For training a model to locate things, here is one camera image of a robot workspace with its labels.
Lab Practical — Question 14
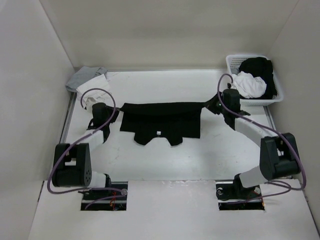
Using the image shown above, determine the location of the black tank top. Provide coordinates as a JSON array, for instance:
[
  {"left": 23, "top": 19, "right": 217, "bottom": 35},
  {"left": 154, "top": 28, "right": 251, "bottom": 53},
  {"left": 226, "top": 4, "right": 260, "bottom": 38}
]
[{"left": 116, "top": 99, "right": 213, "bottom": 147}]

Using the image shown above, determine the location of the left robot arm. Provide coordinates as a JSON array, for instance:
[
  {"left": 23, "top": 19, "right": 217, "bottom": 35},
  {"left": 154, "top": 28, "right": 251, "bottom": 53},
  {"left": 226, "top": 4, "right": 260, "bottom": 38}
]
[{"left": 51, "top": 102, "right": 119, "bottom": 200}]

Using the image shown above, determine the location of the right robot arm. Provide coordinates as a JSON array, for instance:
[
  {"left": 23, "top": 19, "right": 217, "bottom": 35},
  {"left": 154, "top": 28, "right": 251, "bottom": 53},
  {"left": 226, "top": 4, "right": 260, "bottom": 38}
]
[{"left": 204, "top": 89, "right": 302, "bottom": 202}]

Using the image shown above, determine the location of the crumpled white tank top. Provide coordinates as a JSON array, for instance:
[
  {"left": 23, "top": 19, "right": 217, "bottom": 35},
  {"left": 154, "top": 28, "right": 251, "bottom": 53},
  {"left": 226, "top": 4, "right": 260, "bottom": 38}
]
[{"left": 231, "top": 71, "right": 267, "bottom": 99}]

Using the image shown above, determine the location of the folded white tank top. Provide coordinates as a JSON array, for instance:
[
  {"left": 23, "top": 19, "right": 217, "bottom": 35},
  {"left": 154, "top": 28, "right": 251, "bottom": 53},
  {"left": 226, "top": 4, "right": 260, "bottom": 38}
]
[{"left": 76, "top": 74, "right": 111, "bottom": 105}]

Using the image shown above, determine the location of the folded grey tank top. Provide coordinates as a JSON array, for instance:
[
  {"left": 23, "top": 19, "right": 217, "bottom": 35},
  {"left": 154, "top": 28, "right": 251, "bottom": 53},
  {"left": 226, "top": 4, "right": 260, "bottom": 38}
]
[{"left": 65, "top": 66, "right": 108, "bottom": 92}]

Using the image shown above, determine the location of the white plastic laundry basket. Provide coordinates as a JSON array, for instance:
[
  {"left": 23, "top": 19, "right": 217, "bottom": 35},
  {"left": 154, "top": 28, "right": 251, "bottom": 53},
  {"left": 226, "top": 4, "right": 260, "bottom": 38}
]
[{"left": 225, "top": 54, "right": 284, "bottom": 106}]

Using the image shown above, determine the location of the black garment in basket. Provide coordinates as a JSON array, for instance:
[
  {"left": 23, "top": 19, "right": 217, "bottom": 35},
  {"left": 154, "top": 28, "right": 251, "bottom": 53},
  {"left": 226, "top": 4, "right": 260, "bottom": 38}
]
[{"left": 238, "top": 57, "right": 277, "bottom": 100}]

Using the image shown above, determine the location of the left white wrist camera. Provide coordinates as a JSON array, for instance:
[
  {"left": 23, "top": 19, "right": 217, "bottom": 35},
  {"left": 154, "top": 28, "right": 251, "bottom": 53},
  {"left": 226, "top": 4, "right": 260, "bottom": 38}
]
[{"left": 84, "top": 97, "right": 97, "bottom": 113}]

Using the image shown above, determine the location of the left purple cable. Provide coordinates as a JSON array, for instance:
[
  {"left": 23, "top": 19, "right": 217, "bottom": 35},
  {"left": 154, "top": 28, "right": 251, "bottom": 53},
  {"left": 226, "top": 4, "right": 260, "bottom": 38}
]
[{"left": 46, "top": 87, "right": 128, "bottom": 210}]

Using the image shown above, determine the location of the purple cable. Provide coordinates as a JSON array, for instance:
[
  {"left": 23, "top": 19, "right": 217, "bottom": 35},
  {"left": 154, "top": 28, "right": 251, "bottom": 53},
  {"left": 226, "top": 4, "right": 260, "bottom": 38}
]
[
  {"left": 216, "top": 73, "right": 308, "bottom": 203},
  {"left": 46, "top": 87, "right": 128, "bottom": 210}
]

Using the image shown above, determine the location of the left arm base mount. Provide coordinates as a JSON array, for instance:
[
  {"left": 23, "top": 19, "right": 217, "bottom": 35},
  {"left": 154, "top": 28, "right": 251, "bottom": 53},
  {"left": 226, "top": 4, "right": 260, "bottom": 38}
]
[{"left": 80, "top": 182, "right": 129, "bottom": 212}]

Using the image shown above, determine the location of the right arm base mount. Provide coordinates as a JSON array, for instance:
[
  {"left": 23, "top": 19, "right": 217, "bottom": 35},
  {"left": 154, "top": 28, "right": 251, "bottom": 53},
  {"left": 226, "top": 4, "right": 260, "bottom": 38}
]
[{"left": 215, "top": 181, "right": 265, "bottom": 211}]

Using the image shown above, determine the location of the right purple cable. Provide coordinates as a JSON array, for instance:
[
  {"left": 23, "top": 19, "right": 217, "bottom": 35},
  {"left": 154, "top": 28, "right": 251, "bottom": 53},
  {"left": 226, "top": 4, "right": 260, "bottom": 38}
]
[{"left": 216, "top": 73, "right": 308, "bottom": 203}]

